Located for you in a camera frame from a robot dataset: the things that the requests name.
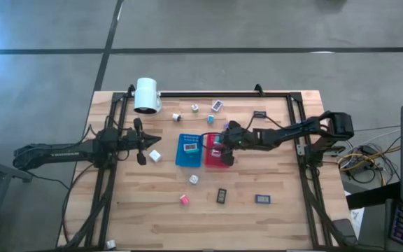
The light blue charger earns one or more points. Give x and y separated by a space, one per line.
210 119

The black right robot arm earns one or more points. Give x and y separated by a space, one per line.
285 133

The white paper sheet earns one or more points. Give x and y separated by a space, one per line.
358 218

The red plastic basket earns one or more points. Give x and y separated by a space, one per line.
211 161

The black flat bar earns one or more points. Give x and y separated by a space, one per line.
373 196

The teal charger with prongs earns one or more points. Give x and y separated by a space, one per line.
194 179

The small white plastic part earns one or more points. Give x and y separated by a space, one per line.
110 244

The white cube charger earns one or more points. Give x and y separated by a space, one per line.
155 155

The grey metal desk leg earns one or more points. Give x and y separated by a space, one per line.
2 172

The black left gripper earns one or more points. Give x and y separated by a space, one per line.
129 140

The blue digital clock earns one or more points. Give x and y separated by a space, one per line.
263 199

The blue plastic basket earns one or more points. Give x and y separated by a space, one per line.
182 159

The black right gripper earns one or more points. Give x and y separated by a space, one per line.
238 138

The pink rimmed white charger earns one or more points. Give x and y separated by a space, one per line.
184 200

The purple charger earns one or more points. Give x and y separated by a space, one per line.
226 125

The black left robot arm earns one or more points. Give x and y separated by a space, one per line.
58 154

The dark smartphone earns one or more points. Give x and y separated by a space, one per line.
345 229

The black digital clock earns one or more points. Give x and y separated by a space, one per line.
221 196

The white cylindrical lamp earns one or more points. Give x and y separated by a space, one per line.
146 94

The black aluminium table frame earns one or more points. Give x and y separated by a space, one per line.
205 94

